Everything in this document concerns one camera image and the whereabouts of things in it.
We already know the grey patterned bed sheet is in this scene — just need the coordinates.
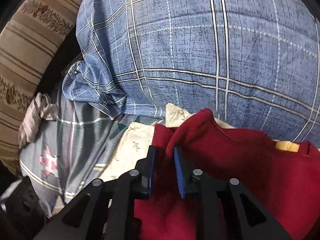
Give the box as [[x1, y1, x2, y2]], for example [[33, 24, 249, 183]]
[[20, 89, 163, 217]]

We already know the dark red long-sleeve shirt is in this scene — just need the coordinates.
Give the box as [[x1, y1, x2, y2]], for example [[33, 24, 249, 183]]
[[135, 109, 319, 239]]

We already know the blue plaid quilt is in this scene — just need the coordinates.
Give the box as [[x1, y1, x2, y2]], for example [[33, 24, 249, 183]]
[[62, 0, 319, 146]]

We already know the cream leaf-print pillow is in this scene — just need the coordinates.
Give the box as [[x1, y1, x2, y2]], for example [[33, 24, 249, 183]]
[[98, 102, 235, 183]]

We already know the brown striped pillow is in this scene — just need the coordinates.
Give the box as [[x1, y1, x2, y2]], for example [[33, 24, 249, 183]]
[[1, 0, 81, 174]]

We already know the grey crumpled cloth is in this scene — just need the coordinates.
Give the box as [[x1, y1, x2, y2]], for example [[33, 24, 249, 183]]
[[18, 93, 58, 149]]

